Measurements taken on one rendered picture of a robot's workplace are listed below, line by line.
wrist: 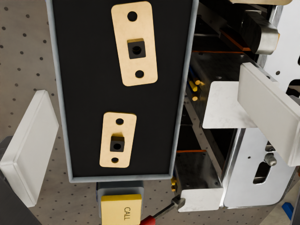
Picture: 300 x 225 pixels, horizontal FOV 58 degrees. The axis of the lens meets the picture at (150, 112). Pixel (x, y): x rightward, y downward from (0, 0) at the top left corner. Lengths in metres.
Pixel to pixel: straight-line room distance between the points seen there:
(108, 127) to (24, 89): 0.56
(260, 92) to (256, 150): 0.48
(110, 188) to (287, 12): 0.40
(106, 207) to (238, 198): 0.40
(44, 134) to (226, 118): 0.30
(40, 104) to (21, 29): 0.62
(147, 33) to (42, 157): 0.16
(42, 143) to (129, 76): 0.15
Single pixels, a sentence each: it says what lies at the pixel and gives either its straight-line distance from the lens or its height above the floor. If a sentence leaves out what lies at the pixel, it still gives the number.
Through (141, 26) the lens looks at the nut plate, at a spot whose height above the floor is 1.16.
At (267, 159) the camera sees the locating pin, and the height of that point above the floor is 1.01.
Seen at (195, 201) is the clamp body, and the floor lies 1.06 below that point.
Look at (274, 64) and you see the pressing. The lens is 0.54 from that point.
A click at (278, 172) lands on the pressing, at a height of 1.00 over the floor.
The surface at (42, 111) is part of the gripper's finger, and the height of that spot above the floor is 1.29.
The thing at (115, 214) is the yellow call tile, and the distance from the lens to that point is 0.44.
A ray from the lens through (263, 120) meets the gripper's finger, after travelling 0.17.
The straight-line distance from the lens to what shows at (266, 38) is 0.39.
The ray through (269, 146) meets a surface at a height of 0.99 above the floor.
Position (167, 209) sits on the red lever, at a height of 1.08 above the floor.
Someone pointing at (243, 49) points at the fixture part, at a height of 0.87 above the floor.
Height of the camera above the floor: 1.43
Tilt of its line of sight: 57 degrees down
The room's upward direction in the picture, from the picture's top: 168 degrees clockwise
